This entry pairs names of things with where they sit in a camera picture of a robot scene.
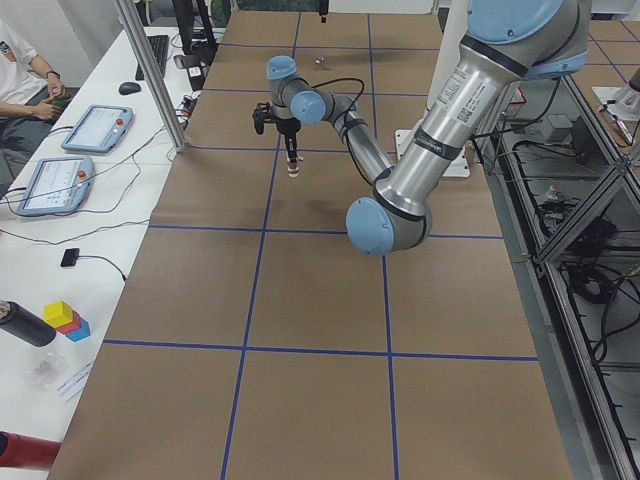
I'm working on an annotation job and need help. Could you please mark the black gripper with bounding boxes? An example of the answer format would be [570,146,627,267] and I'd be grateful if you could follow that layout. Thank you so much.
[275,117,301,163]

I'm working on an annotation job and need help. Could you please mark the white PPR valve with pipe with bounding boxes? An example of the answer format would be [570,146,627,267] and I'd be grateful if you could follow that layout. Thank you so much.
[286,157,303,178]

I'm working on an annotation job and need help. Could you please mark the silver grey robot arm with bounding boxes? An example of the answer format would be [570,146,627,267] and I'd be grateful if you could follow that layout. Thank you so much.
[253,1,592,256]

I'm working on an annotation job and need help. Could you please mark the black monitor stand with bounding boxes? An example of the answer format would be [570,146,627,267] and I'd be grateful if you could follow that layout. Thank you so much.
[172,0,218,64]

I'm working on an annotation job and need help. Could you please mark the black keyboard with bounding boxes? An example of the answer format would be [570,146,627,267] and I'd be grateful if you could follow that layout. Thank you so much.
[147,35,170,78]

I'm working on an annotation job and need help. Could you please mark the black computer mouse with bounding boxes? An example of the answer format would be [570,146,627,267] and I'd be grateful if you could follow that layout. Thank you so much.
[118,81,142,96]

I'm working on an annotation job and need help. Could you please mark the upper teach pendant tablet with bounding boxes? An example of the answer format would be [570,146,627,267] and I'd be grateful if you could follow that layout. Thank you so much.
[61,105,134,154]

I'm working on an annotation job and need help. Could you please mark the teach pendant tablet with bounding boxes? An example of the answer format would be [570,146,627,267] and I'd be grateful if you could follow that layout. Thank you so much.
[61,105,134,154]
[15,155,95,217]

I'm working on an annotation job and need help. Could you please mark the lower teach pendant tablet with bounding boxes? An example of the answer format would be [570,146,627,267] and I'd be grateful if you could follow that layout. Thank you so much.
[15,155,95,217]

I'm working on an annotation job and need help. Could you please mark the small black box device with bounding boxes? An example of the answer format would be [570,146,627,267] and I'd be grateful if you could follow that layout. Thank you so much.
[60,248,80,268]

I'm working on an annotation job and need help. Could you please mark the seated person in white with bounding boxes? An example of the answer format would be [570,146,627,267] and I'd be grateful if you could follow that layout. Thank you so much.
[1,23,71,167]

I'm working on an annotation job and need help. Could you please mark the blue block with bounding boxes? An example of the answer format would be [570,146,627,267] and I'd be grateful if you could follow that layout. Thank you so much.
[65,318,91,342]

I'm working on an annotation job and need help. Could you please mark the red block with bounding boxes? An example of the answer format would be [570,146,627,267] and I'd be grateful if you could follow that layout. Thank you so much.
[56,310,82,335]

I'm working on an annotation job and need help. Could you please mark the yellow block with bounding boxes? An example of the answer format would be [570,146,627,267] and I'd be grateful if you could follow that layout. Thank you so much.
[44,300,74,329]

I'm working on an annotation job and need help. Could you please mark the black cylinder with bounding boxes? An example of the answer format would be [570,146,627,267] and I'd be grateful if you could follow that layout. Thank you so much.
[1,300,56,347]

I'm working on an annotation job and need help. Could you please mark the clear plastic bag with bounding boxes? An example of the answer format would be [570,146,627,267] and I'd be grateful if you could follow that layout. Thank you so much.
[23,352,69,397]

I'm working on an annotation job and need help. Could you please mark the red cylinder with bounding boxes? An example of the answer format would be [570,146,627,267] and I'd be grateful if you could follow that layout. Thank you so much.
[1,431,61,471]

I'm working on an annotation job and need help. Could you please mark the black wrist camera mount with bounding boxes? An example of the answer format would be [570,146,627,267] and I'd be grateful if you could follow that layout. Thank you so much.
[252,102,276,135]

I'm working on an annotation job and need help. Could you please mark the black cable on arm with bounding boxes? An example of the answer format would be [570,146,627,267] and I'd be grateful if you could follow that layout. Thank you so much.
[312,77,396,181]

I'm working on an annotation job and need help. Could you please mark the aluminium frame post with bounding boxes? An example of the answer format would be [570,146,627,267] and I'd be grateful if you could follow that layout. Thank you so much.
[113,0,186,153]

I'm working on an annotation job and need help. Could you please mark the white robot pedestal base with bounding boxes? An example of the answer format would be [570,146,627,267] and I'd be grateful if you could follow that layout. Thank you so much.
[395,1,470,178]

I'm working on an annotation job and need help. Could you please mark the aluminium side rail frame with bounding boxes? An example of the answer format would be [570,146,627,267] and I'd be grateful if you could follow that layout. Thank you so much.
[481,77,639,479]

